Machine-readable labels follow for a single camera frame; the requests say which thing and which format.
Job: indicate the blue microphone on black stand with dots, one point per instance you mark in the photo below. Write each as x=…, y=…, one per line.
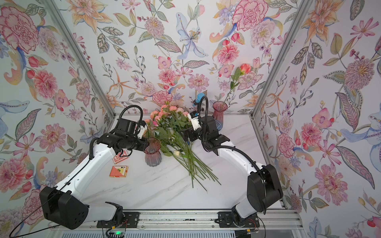
x=198, y=99

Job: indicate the red glass vase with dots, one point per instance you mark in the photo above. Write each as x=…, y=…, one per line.
x=218, y=114

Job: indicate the red playing card box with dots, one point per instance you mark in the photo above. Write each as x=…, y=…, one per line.
x=123, y=155

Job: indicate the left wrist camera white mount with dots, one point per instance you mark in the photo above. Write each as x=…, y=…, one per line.
x=142, y=131

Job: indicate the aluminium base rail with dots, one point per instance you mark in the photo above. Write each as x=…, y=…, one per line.
x=275, y=223

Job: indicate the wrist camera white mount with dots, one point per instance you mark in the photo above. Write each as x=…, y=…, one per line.
x=195, y=120
x=142, y=131

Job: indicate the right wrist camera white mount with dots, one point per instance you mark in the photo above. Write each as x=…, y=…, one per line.
x=195, y=120

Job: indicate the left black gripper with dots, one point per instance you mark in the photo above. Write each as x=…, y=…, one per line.
x=143, y=142

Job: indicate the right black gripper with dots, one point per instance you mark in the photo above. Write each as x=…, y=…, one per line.
x=187, y=136

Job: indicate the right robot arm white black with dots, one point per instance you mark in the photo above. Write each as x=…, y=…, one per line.
x=263, y=184

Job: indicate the smoky pink glass vase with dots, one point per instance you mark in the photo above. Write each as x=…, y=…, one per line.
x=152, y=152

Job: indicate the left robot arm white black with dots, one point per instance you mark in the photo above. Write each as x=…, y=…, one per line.
x=63, y=204

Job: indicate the orange red card box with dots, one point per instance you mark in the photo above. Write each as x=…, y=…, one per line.
x=119, y=172

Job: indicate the single red pink rose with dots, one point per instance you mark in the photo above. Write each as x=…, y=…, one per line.
x=234, y=82

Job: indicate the pink flower bouquet green stems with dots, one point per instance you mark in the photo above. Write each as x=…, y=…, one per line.
x=168, y=126

